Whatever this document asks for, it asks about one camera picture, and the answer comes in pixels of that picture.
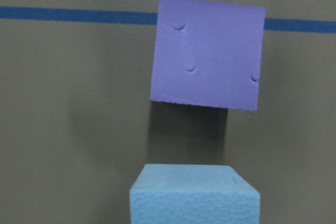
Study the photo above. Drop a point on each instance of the light blue foam block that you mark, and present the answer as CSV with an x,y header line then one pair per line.
x,y
190,193

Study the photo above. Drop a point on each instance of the purple foam block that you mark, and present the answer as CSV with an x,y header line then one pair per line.
x,y
208,54

